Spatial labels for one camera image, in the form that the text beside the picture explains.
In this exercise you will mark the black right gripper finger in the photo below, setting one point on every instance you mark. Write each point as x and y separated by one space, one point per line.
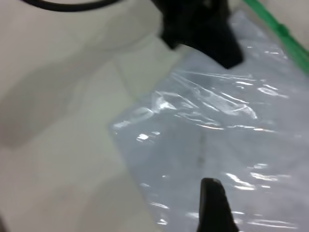
212 207

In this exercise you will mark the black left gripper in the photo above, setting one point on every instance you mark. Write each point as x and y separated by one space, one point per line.
188 19

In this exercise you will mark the green zipper slider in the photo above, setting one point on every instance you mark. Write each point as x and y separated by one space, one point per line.
283 29

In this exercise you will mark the clear plastic zip bag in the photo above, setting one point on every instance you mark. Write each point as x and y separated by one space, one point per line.
193 135

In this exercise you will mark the white paper sheet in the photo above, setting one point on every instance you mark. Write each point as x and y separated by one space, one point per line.
181 157

